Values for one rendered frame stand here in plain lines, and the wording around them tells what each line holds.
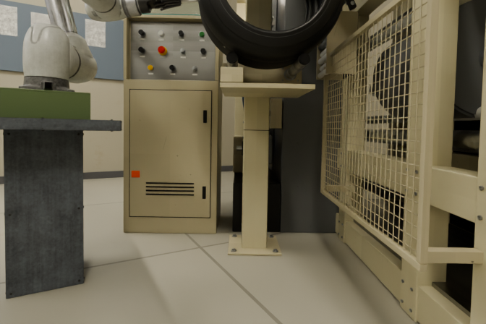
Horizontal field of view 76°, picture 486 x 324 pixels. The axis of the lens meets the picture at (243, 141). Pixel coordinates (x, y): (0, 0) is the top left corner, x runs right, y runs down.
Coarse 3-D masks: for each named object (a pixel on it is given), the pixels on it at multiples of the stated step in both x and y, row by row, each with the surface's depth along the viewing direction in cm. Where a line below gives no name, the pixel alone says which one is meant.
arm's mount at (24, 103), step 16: (0, 96) 106; (16, 96) 108; (32, 96) 111; (48, 96) 113; (64, 96) 116; (80, 96) 118; (0, 112) 107; (16, 112) 109; (32, 112) 111; (48, 112) 113; (64, 112) 116; (80, 112) 118
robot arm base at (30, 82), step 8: (24, 80) 119; (32, 80) 117; (40, 80) 117; (48, 80) 119; (56, 80) 121; (64, 80) 124; (24, 88) 113; (32, 88) 115; (40, 88) 117; (48, 88) 115; (56, 88) 120; (64, 88) 121
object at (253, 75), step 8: (224, 64) 154; (240, 64) 154; (248, 72) 154; (256, 72) 154; (264, 72) 154; (272, 72) 154; (280, 72) 154; (248, 80) 154; (256, 80) 154; (264, 80) 154; (272, 80) 154; (280, 80) 154; (288, 80) 154; (296, 80) 154
